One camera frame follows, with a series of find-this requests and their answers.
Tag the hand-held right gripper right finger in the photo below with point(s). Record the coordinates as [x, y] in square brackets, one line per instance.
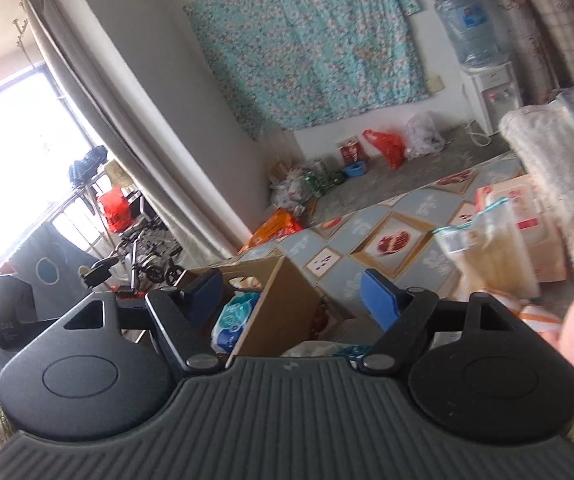
[381, 291]

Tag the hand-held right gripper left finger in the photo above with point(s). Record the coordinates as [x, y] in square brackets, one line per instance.
[206, 287]

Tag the blue white tissue pack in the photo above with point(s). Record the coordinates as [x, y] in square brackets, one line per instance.
[234, 320]

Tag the cardboard box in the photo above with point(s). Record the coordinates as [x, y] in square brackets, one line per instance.
[277, 310]

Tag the orange white plush toy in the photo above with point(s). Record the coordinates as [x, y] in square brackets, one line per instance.
[537, 315]

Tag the dark blue circle-print blanket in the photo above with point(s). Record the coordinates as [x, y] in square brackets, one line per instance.
[42, 255]

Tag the pomegranate print mat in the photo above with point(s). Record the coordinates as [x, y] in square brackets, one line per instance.
[367, 230]

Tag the folded stroller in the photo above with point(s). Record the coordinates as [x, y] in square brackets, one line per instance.
[149, 250]

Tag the orange plastic bag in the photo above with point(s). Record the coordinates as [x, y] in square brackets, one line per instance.
[277, 227]

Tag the clear zip bag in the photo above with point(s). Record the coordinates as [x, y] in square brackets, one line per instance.
[482, 255]

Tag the red plastic basket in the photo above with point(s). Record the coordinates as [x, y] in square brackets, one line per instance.
[114, 207]

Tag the blue bowl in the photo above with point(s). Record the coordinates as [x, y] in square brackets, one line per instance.
[355, 169]

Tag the pack of green bottles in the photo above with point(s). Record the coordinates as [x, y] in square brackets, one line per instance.
[324, 179]

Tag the pile of plastic bags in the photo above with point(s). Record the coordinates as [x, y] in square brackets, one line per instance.
[292, 187]

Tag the red plastic bag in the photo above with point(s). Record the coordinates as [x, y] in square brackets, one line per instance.
[387, 147]

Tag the white plastic bag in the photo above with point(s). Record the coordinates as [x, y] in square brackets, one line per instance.
[424, 135]

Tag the blue hanging clothes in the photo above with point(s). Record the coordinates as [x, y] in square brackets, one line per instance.
[87, 165]

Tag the pink carton package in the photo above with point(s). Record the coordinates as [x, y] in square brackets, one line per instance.
[537, 220]

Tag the beige curtain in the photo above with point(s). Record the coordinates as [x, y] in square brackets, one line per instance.
[117, 110]

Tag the white fluffy blanket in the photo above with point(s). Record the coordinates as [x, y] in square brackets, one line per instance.
[552, 160]

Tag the white water dispenser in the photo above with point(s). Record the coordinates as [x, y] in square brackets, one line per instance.
[492, 97]

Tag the blue water jug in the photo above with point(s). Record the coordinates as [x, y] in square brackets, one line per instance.
[469, 30]

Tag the pink floral rolled mat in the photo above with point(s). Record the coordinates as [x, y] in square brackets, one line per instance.
[522, 35]

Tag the wall socket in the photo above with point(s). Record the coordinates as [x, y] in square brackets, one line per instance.
[436, 85]

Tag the teal floral wall cloth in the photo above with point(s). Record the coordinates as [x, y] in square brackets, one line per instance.
[307, 45]

